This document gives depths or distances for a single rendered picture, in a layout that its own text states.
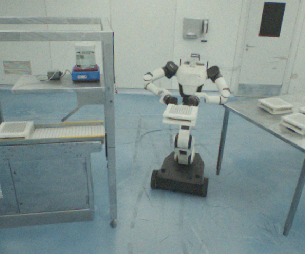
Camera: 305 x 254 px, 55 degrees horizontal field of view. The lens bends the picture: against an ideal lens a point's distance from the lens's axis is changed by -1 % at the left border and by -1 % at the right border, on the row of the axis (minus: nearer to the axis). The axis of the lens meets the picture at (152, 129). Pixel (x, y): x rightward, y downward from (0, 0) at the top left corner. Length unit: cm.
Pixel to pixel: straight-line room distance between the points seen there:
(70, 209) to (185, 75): 159
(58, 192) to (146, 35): 384
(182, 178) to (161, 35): 336
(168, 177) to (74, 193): 96
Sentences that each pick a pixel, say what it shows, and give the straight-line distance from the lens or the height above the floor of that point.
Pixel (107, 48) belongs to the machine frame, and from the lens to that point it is 201.
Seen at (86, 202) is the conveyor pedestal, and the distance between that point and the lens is 269.
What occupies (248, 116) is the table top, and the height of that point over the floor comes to 86.
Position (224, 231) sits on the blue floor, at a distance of 282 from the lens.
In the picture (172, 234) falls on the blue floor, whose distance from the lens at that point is 270.
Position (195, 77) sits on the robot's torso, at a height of 118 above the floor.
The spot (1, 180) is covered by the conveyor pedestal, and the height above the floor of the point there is 51.
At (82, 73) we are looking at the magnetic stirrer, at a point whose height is 135.
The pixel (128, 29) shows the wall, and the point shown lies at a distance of 575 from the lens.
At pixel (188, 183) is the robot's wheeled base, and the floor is 16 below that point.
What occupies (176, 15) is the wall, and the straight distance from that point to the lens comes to 572.
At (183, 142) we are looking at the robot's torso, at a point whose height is 59.
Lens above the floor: 191
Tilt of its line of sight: 25 degrees down
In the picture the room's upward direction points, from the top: 2 degrees clockwise
